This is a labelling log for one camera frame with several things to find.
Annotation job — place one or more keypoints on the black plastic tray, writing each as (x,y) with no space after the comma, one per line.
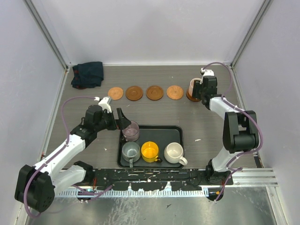
(162,135)

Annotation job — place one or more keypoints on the grey stoneware mug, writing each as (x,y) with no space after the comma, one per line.
(131,152)

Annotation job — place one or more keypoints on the dark wooden coaster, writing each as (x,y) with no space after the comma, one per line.
(191,98)
(154,93)
(134,93)

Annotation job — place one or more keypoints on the dark blue folded cloth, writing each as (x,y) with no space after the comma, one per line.
(88,75)

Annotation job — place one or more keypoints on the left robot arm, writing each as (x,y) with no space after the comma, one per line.
(38,185)

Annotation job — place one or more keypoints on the yellow mug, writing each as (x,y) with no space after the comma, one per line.
(150,152)

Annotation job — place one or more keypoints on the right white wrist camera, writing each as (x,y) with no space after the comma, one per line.
(206,72)

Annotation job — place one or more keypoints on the woven rattan coaster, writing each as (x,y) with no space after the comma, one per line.
(175,92)

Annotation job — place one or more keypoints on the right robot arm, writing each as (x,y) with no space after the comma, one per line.
(240,132)

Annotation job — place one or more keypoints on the aluminium frame rail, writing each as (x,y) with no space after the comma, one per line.
(249,177)

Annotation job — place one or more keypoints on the white speckled mug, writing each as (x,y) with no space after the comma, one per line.
(174,153)

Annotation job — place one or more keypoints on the purple mug black handle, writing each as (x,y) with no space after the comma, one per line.
(130,134)

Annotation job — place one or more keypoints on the pink ceramic mug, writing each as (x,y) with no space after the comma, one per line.
(191,85)

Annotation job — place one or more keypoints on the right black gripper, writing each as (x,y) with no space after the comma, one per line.
(197,85)

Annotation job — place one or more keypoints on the perforated cable duct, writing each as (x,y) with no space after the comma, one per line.
(167,192)

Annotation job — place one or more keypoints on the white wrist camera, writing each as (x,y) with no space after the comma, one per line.
(206,72)
(103,104)

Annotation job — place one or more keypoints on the light orange coaster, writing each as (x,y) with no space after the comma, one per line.
(115,93)

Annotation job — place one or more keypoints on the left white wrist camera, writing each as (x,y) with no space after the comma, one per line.
(103,104)

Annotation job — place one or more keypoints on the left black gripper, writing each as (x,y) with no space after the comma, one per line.
(123,121)

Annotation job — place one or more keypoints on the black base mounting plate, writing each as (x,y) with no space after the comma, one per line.
(150,180)

